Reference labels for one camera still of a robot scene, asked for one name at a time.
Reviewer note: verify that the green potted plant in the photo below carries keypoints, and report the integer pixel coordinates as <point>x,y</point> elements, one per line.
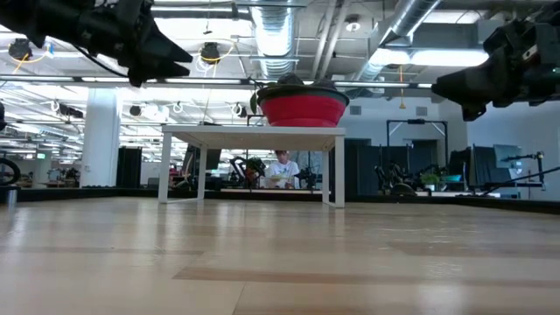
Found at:
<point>430,178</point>

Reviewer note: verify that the grey computer monitor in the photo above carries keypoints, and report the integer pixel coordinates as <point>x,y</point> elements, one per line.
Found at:
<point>507,155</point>

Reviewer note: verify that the yellow hanging pendant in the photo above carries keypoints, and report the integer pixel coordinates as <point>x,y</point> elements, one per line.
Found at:
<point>402,102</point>

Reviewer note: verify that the white room pillar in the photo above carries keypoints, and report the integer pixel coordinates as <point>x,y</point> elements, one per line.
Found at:
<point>100,140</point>

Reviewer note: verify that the red bowl with dark rim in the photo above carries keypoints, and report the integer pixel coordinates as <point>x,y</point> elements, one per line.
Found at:
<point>302,109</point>

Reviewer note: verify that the background black robot pair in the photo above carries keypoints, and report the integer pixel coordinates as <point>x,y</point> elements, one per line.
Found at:
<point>394,179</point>

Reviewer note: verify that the silver ribbed ceiling duct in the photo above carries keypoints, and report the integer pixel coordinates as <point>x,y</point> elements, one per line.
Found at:
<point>273,35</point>

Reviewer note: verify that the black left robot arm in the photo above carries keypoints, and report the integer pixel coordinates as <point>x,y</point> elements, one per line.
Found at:
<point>39,19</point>

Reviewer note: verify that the black metal frame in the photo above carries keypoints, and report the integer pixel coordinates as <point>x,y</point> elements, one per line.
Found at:
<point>415,121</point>

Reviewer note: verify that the background black robot arm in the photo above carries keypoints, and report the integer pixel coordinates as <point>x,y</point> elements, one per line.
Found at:
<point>308,177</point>

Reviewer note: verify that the black slanted pole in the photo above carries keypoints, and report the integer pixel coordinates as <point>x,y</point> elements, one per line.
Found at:
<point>525,178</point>

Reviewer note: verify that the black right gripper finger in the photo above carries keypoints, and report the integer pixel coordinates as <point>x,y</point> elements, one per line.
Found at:
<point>472,85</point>
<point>474,112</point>

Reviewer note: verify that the black ceiling device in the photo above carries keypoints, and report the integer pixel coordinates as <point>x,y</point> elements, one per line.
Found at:
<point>20,49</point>

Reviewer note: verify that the metal cylinder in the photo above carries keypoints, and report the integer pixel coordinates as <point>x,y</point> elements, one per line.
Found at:
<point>11,197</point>

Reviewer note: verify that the black table edge rail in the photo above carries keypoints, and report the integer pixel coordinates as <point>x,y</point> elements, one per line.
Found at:
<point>87,193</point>

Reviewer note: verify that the white small riser table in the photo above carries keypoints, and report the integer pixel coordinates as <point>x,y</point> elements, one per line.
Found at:
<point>262,131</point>

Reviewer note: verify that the black standing panel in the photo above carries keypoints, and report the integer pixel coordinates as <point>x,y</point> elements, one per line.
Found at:
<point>129,168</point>

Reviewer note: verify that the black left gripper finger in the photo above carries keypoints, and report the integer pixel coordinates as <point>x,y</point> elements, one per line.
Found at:
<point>153,73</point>
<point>162,46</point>

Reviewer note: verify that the person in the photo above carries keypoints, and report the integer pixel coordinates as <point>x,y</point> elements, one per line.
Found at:
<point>283,170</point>

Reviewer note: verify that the black wheel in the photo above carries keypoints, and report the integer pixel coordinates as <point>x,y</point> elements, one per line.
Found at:
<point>9,171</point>

